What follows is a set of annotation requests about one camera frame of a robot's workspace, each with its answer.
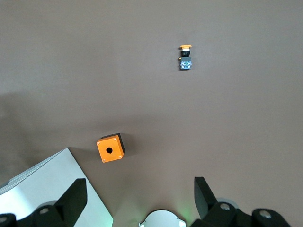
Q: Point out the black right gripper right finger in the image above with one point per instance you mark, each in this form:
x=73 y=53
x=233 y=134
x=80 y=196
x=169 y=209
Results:
x=204 y=201

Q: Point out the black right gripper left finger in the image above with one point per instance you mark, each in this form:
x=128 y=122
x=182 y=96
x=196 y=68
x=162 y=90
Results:
x=71 y=203

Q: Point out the white drawer cabinet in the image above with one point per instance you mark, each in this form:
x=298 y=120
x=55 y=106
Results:
x=52 y=175

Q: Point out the yellow mushroom push button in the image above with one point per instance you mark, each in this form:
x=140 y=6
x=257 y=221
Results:
x=185 y=59

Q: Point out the brown table mat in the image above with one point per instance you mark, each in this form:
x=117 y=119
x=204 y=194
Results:
x=165 y=106

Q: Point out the orange button enclosure box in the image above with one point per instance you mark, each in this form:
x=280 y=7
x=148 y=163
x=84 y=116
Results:
x=116 y=146

